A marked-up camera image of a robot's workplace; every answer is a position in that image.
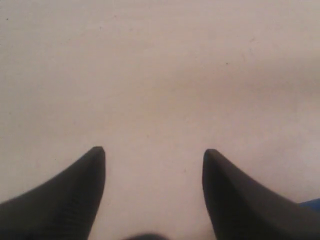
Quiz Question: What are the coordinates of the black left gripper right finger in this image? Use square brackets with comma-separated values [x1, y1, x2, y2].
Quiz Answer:
[202, 149, 320, 240]

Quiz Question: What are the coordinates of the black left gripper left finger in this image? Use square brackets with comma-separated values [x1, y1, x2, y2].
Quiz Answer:
[0, 146, 106, 240]

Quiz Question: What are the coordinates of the blue binder folder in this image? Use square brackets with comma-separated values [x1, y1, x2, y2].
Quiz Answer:
[299, 198, 320, 212]

